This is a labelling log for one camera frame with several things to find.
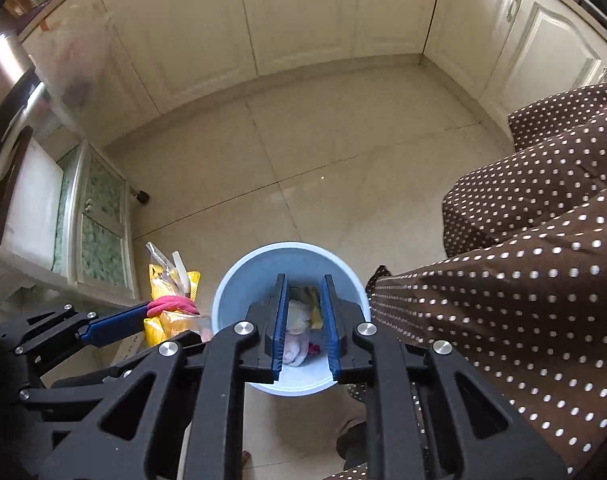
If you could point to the stainless steel appliance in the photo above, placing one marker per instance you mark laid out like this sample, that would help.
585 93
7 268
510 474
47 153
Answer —
5 75

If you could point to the yellow clear snack bag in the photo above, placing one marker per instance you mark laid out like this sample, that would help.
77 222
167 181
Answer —
171 330

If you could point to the cream stove base cabinet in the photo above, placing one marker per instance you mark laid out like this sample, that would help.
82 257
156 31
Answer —
533 30

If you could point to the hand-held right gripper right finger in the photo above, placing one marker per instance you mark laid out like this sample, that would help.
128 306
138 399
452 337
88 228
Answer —
331 330

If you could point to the yellow snack wrapper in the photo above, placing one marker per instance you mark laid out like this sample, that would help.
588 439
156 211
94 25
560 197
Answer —
316 310

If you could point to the green glass door cabinet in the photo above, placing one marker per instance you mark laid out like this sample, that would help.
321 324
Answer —
98 220

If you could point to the cream sink base cabinet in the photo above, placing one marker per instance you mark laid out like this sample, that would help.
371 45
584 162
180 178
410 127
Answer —
283 15

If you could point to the light blue trash bin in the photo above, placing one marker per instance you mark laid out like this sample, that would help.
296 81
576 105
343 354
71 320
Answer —
243 280

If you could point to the black floor door stop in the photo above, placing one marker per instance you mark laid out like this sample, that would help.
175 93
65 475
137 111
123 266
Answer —
142 196

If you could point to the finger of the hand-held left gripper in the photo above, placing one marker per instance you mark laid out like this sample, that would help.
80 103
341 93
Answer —
118 325
83 385

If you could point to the brown polka dot tablecloth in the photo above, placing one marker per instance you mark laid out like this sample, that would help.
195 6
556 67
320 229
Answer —
508 285

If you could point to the white crumpled paper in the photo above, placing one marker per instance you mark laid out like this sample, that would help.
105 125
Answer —
297 320

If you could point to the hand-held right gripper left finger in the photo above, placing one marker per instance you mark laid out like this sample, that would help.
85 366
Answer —
279 330

